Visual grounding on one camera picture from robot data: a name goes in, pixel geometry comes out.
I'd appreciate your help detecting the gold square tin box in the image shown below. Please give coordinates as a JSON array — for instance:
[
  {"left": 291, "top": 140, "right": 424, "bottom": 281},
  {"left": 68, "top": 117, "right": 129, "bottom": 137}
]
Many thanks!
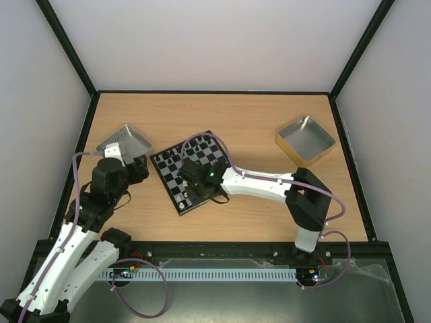
[{"left": 275, "top": 115, "right": 336, "bottom": 168}]

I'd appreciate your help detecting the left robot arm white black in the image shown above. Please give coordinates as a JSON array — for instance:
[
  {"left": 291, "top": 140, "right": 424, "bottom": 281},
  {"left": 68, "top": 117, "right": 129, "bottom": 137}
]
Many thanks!
[{"left": 1, "top": 149, "right": 149, "bottom": 322}]

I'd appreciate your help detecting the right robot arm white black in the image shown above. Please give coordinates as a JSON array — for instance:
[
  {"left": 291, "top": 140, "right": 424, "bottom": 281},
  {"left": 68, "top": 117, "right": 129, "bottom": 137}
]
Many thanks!
[{"left": 178, "top": 159, "right": 331, "bottom": 264}]

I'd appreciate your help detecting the silver embossed tin lid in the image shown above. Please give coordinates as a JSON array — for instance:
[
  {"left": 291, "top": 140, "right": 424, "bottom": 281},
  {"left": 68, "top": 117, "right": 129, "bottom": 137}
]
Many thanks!
[{"left": 96, "top": 124, "right": 154, "bottom": 162}]

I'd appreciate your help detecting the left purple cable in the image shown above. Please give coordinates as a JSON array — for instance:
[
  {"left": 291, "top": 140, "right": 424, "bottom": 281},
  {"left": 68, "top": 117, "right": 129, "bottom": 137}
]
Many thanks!
[{"left": 16, "top": 151, "right": 169, "bottom": 323}]

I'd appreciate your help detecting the purple cable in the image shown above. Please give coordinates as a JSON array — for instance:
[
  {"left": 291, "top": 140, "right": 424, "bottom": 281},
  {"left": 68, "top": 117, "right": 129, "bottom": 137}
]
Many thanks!
[
  {"left": 16, "top": 151, "right": 169, "bottom": 323},
  {"left": 180, "top": 133, "right": 353, "bottom": 290}
]

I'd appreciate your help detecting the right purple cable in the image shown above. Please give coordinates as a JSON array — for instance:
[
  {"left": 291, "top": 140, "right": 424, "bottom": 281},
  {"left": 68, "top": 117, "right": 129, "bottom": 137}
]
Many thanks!
[{"left": 180, "top": 133, "right": 353, "bottom": 290}]

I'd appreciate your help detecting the black silver chess board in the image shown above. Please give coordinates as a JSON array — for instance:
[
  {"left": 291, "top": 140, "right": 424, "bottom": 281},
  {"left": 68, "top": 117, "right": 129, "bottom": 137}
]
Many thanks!
[{"left": 150, "top": 131, "right": 229, "bottom": 216}]

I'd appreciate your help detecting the light blue slotted cable duct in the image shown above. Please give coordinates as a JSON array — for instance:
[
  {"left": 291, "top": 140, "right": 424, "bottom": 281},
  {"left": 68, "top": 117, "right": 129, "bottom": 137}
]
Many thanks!
[{"left": 96, "top": 268, "right": 297, "bottom": 283}]

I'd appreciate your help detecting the black aluminium frame rail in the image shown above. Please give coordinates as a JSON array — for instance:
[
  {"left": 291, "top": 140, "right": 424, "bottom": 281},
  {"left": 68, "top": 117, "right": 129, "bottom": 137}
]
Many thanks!
[{"left": 33, "top": 239, "right": 391, "bottom": 266}]

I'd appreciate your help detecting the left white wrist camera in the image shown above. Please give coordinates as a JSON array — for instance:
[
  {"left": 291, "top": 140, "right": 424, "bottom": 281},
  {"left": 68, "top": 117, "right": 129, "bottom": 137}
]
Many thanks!
[{"left": 104, "top": 142, "right": 125, "bottom": 166}]

